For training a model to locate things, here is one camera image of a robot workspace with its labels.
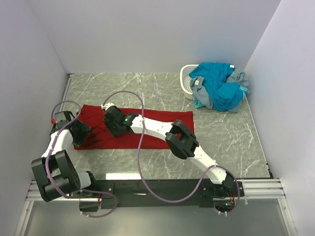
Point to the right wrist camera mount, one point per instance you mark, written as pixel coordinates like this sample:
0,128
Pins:
106,106

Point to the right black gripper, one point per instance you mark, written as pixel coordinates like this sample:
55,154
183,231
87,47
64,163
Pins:
111,132

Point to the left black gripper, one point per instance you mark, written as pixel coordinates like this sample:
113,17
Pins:
84,130

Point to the grey blue t shirt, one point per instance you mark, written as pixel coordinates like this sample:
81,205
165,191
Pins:
204,96

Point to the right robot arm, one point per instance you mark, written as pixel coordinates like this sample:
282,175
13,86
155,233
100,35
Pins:
179,138

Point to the aluminium frame rail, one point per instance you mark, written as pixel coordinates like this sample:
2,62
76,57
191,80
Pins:
253,189

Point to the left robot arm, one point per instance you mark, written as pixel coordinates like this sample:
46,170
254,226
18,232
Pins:
54,168

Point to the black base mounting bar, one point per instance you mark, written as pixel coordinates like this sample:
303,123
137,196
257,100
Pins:
133,193

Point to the white plastic laundry basket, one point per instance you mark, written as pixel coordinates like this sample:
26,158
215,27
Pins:
185,80

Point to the teal blue t shirt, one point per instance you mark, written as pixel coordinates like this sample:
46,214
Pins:
221,86

